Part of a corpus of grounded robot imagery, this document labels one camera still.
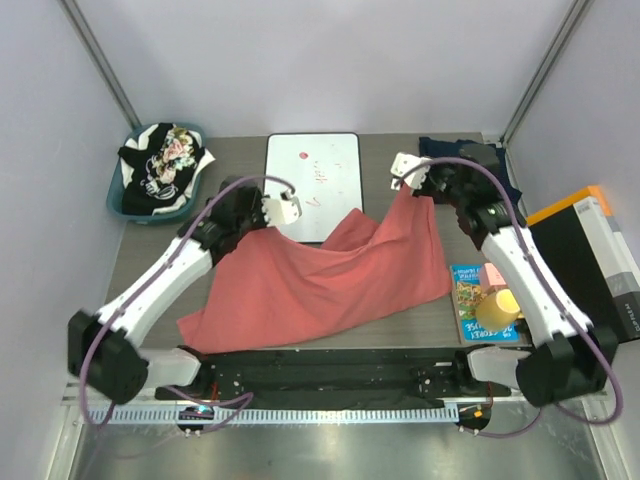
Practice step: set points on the pink power adapter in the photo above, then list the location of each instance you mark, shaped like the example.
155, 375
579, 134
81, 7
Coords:
490, 279

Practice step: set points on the blue illustrated book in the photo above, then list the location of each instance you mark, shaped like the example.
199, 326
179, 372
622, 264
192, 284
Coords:
466, 295

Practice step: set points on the teal laundry basket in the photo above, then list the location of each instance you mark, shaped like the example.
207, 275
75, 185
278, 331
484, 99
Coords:
116, 189

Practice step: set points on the black orange box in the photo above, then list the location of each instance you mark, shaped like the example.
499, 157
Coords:
582, 243

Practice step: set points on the red t shirt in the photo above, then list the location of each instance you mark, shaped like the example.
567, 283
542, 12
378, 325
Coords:
272, 291

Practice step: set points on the aluminium corner post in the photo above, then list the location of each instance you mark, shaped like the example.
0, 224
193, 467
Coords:
83, 30
561, 39

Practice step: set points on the left aluminium corner post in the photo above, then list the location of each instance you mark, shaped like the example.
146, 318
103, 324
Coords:
83, 30

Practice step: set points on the aluminium frame rail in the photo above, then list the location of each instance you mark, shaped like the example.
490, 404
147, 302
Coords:
148, 410

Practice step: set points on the folded navy t shirt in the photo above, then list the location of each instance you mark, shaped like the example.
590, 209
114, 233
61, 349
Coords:
430, 147

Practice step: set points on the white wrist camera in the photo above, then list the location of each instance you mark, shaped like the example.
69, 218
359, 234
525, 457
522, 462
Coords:
412, 171
281, 211

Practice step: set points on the white board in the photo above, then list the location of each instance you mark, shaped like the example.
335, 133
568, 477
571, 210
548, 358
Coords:
325, 169

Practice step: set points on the yellow cup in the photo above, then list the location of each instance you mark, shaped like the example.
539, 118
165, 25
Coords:
497, 310

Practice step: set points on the right aluminium corner post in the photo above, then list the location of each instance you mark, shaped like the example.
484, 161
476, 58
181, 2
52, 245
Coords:
561, 39

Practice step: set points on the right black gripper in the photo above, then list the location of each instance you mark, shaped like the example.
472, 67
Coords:
434, 167

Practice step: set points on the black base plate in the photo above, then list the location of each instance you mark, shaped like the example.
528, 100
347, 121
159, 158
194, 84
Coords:
342, 379

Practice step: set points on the black floral t shirt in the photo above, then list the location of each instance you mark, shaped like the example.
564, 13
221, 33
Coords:
160, 167

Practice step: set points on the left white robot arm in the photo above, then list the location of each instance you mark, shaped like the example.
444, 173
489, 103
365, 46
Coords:
104, 348

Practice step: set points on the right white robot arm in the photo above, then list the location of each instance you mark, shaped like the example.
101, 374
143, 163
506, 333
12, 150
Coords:
569, 356

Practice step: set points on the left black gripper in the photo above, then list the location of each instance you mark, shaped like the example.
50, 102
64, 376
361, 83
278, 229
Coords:
257, 202

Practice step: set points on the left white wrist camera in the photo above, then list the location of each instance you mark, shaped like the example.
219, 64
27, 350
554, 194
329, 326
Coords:
281, 211

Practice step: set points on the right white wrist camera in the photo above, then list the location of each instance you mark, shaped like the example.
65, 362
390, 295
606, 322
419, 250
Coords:
412, 171

